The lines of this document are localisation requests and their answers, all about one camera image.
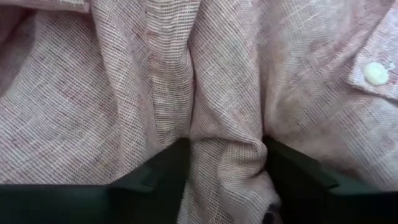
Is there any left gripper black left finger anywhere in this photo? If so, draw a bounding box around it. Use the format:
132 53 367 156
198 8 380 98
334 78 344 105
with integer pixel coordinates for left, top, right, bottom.
0 138 192 224

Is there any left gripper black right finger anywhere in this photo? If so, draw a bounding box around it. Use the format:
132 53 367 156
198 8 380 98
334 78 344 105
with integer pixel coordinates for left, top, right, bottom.
262 135 398 224

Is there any pink woven linen shirt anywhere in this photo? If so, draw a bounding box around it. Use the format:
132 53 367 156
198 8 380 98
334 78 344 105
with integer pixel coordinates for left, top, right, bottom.
0 0 398 224

